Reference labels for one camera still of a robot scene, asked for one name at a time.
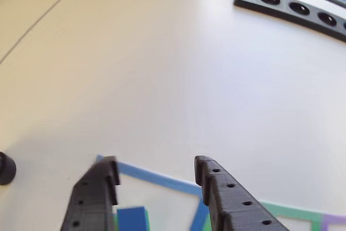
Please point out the black tripod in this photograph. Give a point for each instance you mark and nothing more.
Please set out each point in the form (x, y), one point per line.
(6, 168)

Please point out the purple square tape frame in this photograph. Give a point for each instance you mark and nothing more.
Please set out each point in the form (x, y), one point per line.
(332, 220)

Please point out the flat black board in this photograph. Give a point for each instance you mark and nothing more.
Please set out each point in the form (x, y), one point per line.
(286, 6)

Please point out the green square tape frame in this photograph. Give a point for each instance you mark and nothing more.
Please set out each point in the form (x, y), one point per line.
(297, 210)

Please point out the medium green cube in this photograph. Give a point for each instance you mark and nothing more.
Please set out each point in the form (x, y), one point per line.
(147, 221)

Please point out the blue square tape frame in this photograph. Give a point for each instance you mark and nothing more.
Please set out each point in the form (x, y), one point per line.
(162, 179)

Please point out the small blue cube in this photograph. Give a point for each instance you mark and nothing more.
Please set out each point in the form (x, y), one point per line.
(132, 218)

